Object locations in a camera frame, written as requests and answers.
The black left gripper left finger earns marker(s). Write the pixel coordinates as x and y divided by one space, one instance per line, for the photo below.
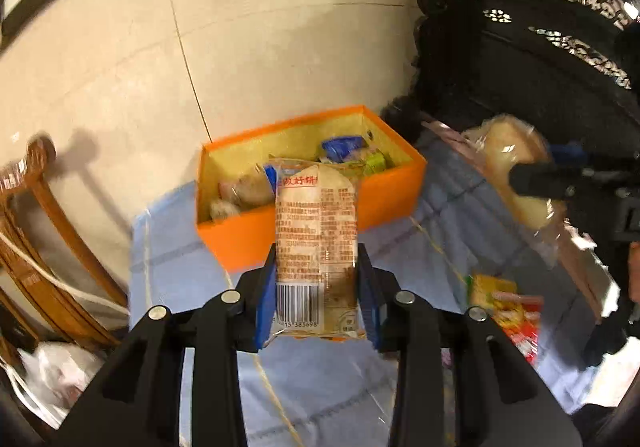
134 399

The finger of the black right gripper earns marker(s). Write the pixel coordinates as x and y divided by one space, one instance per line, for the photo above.
546 180
570 154

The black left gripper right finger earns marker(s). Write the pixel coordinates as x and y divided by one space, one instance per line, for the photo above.
455 370

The red cartoon snack bag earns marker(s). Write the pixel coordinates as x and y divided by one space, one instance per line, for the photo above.
517 314

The orange white biscuit packet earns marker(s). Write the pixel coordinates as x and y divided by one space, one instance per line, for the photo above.
316 250

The white plastic bag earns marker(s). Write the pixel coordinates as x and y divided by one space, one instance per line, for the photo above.
52 379

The dark carved wooden sofa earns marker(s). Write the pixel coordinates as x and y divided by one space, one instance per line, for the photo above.
570 71

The light blue checked tablecloth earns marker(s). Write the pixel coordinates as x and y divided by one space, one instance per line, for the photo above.
317 392

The yellow green snack packet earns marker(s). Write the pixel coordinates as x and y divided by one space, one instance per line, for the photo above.
371 160

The wooden chair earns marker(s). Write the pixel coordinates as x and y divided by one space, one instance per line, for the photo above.
42 250

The orange cardboard box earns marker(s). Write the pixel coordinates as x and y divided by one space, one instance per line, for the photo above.
243 241

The blue snack packet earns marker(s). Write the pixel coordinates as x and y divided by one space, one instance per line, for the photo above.
339 149

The pink wrapped snack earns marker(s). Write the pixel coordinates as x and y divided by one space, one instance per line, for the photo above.
245 193

